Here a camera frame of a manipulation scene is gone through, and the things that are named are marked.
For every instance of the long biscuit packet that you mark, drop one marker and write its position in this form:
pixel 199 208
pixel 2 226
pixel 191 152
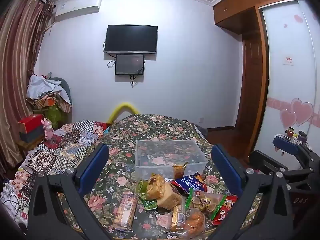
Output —
pixel 125 211

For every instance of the pink heart decals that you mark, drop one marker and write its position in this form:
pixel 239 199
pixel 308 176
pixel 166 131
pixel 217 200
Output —
pixel 297 113

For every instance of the white air conditioner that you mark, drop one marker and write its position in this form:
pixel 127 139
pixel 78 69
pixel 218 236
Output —
pixel 76 7

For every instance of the clear plastic storage container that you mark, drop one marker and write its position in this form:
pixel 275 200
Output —
pixel 170 155

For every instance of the frosted sliding door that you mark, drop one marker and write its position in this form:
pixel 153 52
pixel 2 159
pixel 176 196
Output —
pixel 287 67

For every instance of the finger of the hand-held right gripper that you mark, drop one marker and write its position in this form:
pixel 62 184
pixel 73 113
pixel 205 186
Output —
pixel 285 145
pixel 265 161

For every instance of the dark box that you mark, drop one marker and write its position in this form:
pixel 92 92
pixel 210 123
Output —
pixel 32 136

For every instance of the striped brown curtain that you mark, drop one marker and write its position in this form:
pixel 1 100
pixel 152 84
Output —
pixel 17 67

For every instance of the dark purple cup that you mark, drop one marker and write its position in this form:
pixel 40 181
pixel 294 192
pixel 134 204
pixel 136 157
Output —
pixel 303 136

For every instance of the golden snack bar packet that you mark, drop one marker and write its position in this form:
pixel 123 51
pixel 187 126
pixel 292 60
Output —
pixel 178 216

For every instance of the green snack packet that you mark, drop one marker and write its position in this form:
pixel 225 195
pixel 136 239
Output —
pixel 150 203
pixel 141 187

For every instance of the patchwork quilt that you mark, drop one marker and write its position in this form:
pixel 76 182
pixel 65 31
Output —
pixel 62 145

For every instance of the small black wall monitor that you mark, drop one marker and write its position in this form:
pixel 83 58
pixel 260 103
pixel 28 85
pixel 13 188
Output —
pixel 129 64

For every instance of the pile of clothes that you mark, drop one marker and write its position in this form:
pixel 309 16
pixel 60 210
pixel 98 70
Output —
pixel 47 92

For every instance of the pink plush toy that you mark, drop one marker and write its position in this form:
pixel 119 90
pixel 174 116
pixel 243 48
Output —
pixel 48 130

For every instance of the small red jar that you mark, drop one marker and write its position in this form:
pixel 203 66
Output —
pixel 290 132

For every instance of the cake slice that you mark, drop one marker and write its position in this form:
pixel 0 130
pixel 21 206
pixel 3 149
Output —
pixel 170 198

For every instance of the wooden wardrobe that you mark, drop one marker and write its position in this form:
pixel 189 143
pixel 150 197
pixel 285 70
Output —
pixel 250 67

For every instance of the clear packet of brown snacks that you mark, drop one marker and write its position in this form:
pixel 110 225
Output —
pixel 155 185

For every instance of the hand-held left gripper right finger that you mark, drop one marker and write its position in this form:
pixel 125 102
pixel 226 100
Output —
pixel 225 165

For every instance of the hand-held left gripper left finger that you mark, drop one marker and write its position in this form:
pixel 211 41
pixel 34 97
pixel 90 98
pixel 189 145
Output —
pixel 96 165

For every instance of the small orange-brown snack packet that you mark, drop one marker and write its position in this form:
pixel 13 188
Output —
pixel 179 171

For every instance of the round bun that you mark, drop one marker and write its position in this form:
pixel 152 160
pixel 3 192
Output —
pixel 195 223

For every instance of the blue snack bag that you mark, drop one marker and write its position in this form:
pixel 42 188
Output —
pixel 190 183

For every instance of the red snack packet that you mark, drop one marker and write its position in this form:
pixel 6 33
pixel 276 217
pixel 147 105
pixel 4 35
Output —
pixel 225 208

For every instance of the green-edged round cookie packet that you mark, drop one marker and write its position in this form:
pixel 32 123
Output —
pixel 207 202

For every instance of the red box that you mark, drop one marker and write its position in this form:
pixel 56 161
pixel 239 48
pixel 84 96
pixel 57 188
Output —
pixel 31 123

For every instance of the floral tablecloth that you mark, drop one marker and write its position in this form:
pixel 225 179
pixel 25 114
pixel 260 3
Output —
pixel 130 135

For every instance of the wall-mounted black television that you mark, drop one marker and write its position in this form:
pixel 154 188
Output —
pixel 131 39

